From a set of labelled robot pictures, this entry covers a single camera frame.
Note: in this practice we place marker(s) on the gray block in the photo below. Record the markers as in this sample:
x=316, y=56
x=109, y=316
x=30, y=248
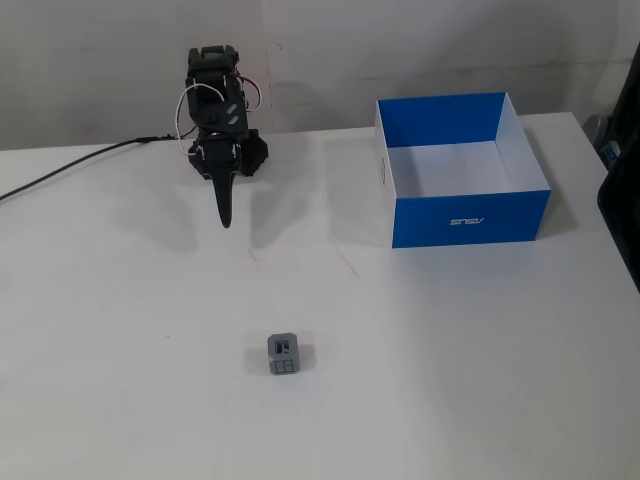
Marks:
x=283, y=354

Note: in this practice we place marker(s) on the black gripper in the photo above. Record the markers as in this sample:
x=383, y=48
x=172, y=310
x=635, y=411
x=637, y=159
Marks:
x=218, y=156

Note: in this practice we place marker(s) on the blue and white cardboard box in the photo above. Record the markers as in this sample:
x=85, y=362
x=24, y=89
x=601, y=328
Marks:
x=465, y=220

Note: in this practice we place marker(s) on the black plastic chair back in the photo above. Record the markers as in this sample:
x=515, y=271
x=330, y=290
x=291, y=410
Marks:
x=625, y=200

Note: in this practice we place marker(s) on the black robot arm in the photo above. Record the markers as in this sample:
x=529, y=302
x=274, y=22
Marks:
x=212, y=62

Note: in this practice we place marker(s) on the gray plastic object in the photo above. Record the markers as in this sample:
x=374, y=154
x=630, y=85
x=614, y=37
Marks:
x=600, y=135

